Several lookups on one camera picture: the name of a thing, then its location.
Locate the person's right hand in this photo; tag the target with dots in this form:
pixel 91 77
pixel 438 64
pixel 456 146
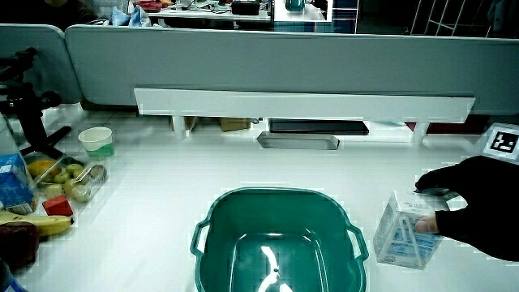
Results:
pixel 482 211

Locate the white and blue milk carton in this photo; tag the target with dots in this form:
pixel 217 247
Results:
pixel 399 243

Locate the white desk shelf riser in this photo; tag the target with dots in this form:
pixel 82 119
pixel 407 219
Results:
pixel 284 104

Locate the white desk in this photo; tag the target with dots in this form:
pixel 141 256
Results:
pixel 162 227

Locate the dark red flat object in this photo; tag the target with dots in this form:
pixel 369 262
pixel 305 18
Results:
pixel 454 126

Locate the black flat keyboard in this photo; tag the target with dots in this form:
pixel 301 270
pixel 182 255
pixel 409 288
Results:
pixel 318 126

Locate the white metal rack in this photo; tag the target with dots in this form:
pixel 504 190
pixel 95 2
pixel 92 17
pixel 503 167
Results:
pixel 444 18

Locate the grey metal tray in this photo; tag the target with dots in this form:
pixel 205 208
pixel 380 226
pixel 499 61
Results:
pixel 298 141

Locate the green plastic basin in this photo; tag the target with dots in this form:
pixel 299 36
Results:
pixel 280 219

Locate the large grey partition panel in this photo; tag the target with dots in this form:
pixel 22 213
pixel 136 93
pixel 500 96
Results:
pixel 284 61

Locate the brown cardboard box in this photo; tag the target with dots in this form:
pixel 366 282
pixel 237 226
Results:
pixel 235 124

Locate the teal jar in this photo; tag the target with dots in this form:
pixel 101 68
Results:
pixel 294 5

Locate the black box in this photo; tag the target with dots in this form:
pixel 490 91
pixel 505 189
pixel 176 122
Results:
pixel 245 7

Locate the white background table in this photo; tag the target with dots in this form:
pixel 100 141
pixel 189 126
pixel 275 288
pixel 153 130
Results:
pixel 202 14

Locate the brown kiwi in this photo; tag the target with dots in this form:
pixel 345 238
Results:
pixel 98 173

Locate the white and green paper cup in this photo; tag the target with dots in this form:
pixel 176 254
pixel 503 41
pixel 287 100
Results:
pixel 97 142

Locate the clear plastic fruit box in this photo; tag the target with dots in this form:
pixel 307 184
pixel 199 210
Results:
pixel 87 174

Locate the blue plastic bag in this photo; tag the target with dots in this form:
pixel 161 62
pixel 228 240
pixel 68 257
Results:
pixel 135 17

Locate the pale green fruit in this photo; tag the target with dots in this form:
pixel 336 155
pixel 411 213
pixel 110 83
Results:
pixel 79 191

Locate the small green fruit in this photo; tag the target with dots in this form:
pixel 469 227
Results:
pixel 74 168
pixel 61 177

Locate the red block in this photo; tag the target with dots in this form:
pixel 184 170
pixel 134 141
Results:
pixel 57 206

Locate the yellow banana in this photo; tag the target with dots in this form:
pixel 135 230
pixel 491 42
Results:
pixel 44 224

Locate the orange mango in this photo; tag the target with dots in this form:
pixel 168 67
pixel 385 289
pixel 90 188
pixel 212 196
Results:
pixel 40 168

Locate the black tripod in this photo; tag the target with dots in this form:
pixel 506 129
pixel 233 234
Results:
pixel 30 117

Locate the dark red fruit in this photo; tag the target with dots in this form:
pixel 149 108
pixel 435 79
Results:
pixel 18 243

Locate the small grey partition panel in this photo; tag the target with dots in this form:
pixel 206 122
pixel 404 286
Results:
pixel 40 52

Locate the dark blue object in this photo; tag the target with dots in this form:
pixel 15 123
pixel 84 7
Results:
pixel 7 280

